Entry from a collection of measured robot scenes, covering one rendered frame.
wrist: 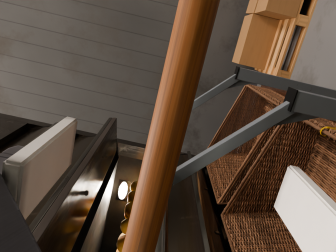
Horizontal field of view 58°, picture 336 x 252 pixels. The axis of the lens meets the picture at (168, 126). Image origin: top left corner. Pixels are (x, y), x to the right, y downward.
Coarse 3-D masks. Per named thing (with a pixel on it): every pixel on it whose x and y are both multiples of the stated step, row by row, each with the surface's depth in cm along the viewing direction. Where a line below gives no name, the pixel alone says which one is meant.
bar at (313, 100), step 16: (224, 80) 106; (240, 80) 106; (256, 80) 104; (272, 80) 104; (288, 80) 104; (208, 96) 107; (288, 96) 60; (304, 96) 57; (320, 96) 57; (272, 112) 59; (288, 112) 59; (304, 112) 58; (320, 112) 58; (240, 128) 62; (256, 128) 60; (224, 144) 61; (240, 144) 61; (192, 160) 62; (208, 160) 62; (176, 176) 63; (160, 240) 42
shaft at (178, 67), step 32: (192, 0) 21; (192, 32) 22; (192, 64) 23; (160, 96) 24; (192, 96) 24; (160, 128) 24; (160, 160) 24; (160, 192) 25; (128, 224) 27; (160, 224) 27
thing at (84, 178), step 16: (112, 128) 161; (96, 144) 129; (112, 144) 163; (96, 160) 125; (80, 176) 101; (96, 176) 126; (64, 192) 89; (80, 192) 102; (96, 192) 127; (64, 208) 86; (80, 208) 103; (48, 224) 74; (64, 224) 86; (80, 224) 104; (48, 240) 74; (64, 240) 87
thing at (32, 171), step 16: (64, 128) 16; (32, 144) 13; (48, 144) 14; (64, 144) 16; (16, 160) 11; (32, 160) 12; (48, 160) 14; (64, 160) 17; (16, 176) 11; (32, 176) 12; (48, 176) 14; (16, 192) 11; (32, 192) 13; (32, 208) 13
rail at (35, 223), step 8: (104, 128) 152; (96, 136) 139; (80, 160) 112; (72, 168) 105; (64, 184) 94; (56, 192) 89; (48, 200) 84; (48, 208) 80; (40, 216) 77; (32, 224) 73; (32, 232) 71
